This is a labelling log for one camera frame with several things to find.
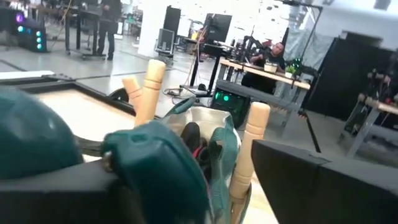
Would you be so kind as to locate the wooden background table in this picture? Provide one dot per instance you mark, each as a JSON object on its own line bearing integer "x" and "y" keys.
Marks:
{"x": 280, "y": 77}

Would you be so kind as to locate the tall black panel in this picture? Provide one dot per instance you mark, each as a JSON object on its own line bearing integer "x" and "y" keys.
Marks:
{"x": 172, "y": 18}

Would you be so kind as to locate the black partition panel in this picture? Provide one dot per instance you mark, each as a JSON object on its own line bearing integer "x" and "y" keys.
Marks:
{"x": 342, "y": 81}

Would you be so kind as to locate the black desk stand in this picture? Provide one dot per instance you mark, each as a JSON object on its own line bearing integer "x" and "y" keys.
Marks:
{"x": 214, "y": 62}

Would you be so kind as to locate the grey equipment case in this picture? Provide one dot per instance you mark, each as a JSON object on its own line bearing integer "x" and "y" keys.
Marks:
{"x": 164, "y": 42}

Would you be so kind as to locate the black red gardening gloves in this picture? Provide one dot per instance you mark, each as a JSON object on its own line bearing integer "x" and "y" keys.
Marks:
{"x": 190, "y": 133}

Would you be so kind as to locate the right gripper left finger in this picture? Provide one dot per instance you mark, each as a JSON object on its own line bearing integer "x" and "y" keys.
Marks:
{"x": 46, "y": 199}

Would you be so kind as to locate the black aluminium table frame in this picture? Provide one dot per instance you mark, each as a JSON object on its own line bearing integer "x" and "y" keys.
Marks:
{"x": 56, "y": 84}

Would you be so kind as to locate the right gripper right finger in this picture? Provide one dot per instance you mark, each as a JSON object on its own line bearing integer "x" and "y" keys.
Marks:
{"x": 326, "y": 193}

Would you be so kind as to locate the black computer coloured lights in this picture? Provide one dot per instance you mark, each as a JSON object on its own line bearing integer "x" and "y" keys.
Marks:
{"x": 31, "y": 34}

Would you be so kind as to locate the black curved bracket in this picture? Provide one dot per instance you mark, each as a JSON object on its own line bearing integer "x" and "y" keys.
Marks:
{"x": 112, "y": 93}

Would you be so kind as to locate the black computer green lights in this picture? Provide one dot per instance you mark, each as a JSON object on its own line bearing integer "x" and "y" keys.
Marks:
{"x": 231, "y": 107}

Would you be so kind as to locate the white cup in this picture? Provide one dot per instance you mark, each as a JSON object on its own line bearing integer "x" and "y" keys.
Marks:
{"x": 270, "y": 68}

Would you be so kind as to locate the grey bench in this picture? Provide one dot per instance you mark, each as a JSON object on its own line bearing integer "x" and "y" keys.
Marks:
{"x": 258, "y": 96}

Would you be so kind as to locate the person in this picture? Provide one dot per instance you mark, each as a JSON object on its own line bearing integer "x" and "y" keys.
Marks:
{"x": 109, "y": 28}
{"x": 270, "y": 57}

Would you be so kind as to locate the background robot rig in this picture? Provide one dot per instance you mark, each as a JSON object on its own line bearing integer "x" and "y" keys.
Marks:
{"x": 373, "y": 118}

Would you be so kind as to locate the small green background plant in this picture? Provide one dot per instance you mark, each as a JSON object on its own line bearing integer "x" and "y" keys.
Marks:
{"x": 289, "y": 70}

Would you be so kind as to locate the black office monitor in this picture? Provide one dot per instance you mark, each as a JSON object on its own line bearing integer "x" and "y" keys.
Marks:
{"x": 219, "y": 28}

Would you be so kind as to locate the beige green gardening bag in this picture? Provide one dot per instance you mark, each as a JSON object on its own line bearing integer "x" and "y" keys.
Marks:
{"x": 202, "y": 118}

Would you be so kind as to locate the white pillar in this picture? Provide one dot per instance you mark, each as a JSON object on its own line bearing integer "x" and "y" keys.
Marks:
{"x": 152, "y": 18}

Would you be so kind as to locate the black background robot arm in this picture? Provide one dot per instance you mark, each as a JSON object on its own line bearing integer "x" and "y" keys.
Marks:
{"x": 248, "y": 46}

